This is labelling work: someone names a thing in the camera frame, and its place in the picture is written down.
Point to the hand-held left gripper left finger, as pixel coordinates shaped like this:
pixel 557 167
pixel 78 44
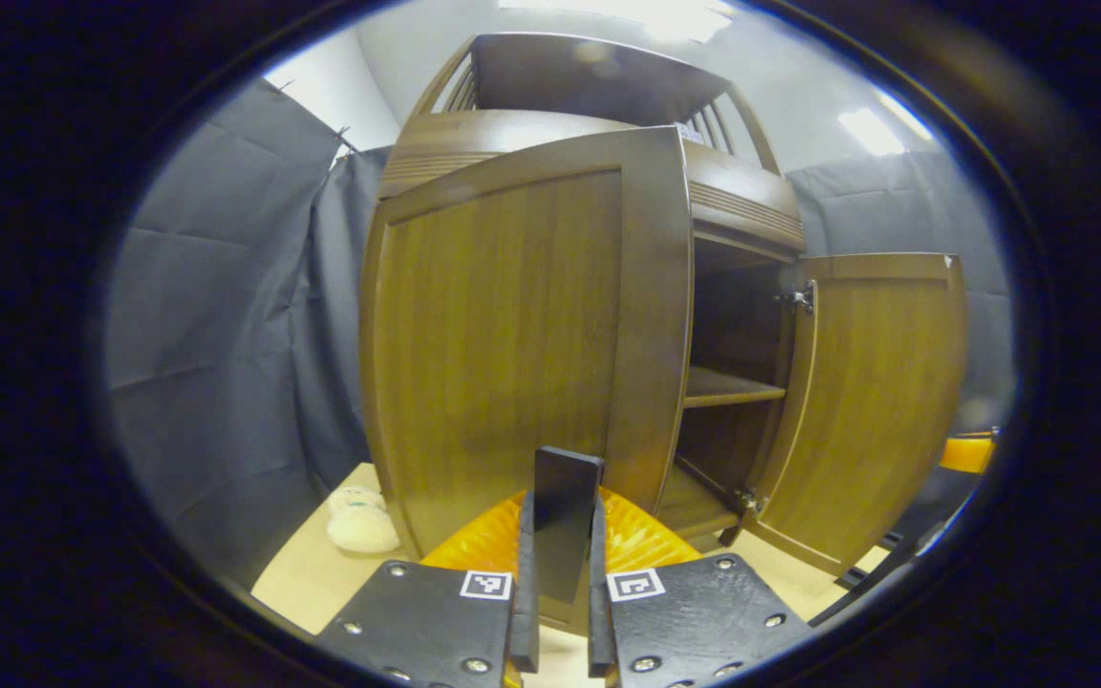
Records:
pixel 524 631

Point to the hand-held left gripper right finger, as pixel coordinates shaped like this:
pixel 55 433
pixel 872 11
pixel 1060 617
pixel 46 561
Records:
pixel 600 631

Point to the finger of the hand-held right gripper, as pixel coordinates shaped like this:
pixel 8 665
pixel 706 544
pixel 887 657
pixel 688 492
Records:
pixel 966 456

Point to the wooden shoe cabinet door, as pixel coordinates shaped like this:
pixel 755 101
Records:
pixel 866 411
pixel 493 363

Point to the wooden double-door shoe cabinet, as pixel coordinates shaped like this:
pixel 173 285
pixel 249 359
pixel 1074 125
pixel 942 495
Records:
pixel 589 76

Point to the metal door hinge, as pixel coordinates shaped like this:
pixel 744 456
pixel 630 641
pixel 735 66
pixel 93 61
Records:
pixel 749 502
pixel 799 298

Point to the wooden cabinet drawer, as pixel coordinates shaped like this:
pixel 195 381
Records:
pixel 746 205

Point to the white plush toy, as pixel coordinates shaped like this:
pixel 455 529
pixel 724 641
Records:
pixel 364 524

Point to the wooden inner shelf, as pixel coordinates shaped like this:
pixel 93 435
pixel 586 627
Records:
pixel 723 387

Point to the small ceiling light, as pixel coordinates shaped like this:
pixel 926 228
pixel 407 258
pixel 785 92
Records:
pixel 871 132

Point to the large ceiling light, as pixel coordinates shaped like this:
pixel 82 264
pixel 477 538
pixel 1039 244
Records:
pixel 627 11

